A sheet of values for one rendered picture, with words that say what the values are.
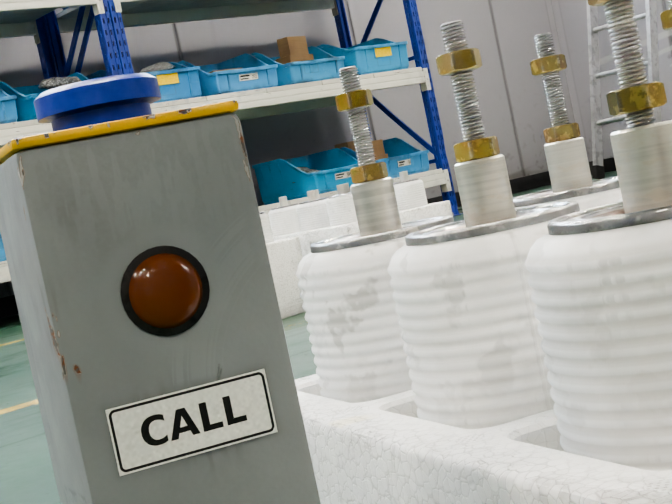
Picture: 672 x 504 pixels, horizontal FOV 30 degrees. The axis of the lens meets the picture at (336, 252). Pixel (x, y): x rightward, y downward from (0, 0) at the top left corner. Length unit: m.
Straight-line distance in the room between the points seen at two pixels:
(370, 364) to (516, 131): 7.54
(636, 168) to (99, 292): 0.18
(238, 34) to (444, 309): 6.33
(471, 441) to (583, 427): 0.06
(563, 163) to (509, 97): 7.45
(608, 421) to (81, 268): 0.17
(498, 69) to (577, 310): 7.70
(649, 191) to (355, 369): 0.23
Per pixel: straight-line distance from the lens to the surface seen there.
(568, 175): 0.69
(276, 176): 6.24
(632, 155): 0.43
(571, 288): 0.41
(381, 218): 0.64
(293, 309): 2.97
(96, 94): 0.39
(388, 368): 0.61
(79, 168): 0.37
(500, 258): 0.50
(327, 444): 0.57
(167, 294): 0.37
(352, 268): 0.61
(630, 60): 0.44
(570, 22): 8.54
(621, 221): 0.41
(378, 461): 0.51
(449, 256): 0.50
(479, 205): 0.53
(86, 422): 0.37
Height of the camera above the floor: 0.28
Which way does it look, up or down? 3 degrees down
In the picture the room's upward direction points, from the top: 12 degrees counter-clockwise
